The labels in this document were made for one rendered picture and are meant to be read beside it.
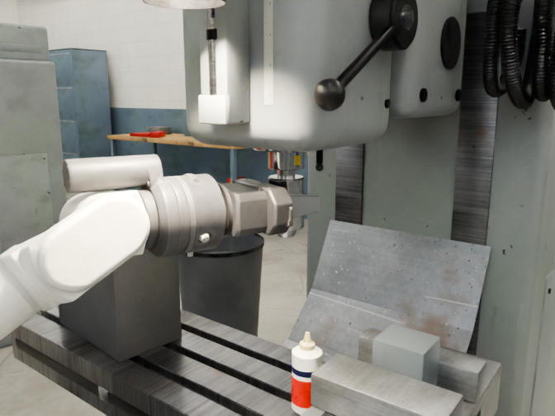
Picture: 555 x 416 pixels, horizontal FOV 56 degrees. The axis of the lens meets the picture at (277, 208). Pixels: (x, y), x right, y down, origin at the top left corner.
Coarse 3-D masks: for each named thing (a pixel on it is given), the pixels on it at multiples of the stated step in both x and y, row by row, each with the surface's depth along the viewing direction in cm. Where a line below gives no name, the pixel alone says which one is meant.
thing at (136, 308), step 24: (144, 264) 81; (168, 264) 85; (96, 288) 82; (120, 288) 79; (144, 288) 82; (168, 288) 86; (72, 312) 91; (96, 312) 84; (120, 312) 80; (144, 312) 83; (168, 312) 86; (96, 336) 85; (120, 336) 80; (144, 336) 83; (168, 336) 87; (120, 360) 81
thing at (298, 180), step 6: (276, 174) 67; (270, 180) 64; (276, 180) 64; (282, 180) 63; (288, 180) 63; (294, 180) 64; (300, 180) 64; (282, 186) 64; (288, 186) 64; (294, 186) 64; (300, 186) 64
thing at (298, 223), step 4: (288, 188) 64; (292, 188) 64; (296, 188) 64; (300, 188) 64; (304, 188) 65; (288, 192) 64; (292, 192) 64; (296, 192) 64; (300, 192) 64; (304, 192) 66; (300, 216) 65; (296, 220) 65; (300, 220) 65; (296, 224) 65; (300, 224) 65; (292, 228) 65; (296, 228) 65; (300, 228) 65
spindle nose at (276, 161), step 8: (272, 152) 63; (304, 152) 64; (272, 160) 64; (280, 160) 63; (288, 160) 63; (304, 160) 64; (272, 168) 64; (280, 168) 63; (288, 168) 63; (296, 168) 63
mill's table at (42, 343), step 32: (32, 320) 96; (192, 320) 96; (32, 352) 93; (64, 352) 86; (96, 352) 84; (160, 352) 84; (192, 352) 85; (224, 352) 84; (256, 352) 84; (288, 352) 84; (64, 384) 88; (96, 384) 81; (128, 384) 75; (160, 384) 75; (192, 384) 76; (224, 384) 75; (256, 384) 77; (288, 384) 75
